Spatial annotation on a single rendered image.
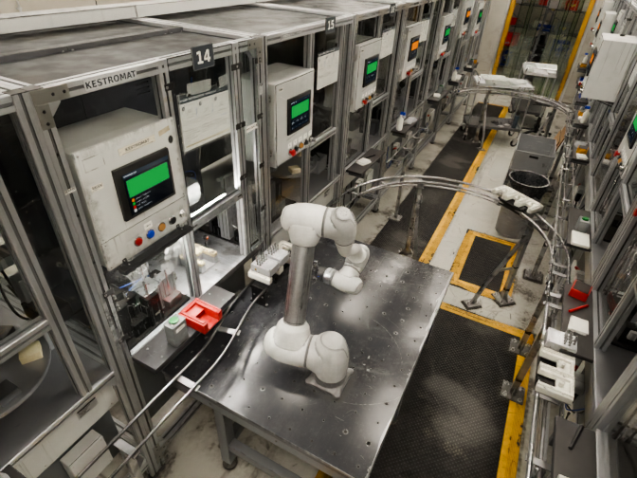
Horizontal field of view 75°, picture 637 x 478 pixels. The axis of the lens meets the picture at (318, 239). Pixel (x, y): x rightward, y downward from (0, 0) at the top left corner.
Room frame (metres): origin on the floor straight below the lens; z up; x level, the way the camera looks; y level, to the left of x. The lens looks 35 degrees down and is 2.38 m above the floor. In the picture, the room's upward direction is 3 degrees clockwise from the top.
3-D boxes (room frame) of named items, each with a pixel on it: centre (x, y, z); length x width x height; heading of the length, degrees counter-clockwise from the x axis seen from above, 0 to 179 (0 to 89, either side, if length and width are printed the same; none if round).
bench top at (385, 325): (1.69, -0.09, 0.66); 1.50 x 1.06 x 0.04; 154
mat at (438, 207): (5.71, -2.00, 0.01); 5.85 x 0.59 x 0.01; 154
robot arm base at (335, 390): (1.29, -0.10, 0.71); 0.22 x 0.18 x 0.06; 154
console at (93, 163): (1.40, 0.77, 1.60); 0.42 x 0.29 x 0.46; 154
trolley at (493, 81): (6.46, -2.61, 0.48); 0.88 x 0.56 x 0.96; 82
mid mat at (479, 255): (3.16, -1.60, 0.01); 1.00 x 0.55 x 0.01; 154
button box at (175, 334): (1.26, 0.61, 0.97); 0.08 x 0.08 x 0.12; 64
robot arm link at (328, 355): (1.27, -0.08, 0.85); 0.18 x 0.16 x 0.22; 77
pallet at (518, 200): (2.84, -1.50, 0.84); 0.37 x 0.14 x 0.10; 32
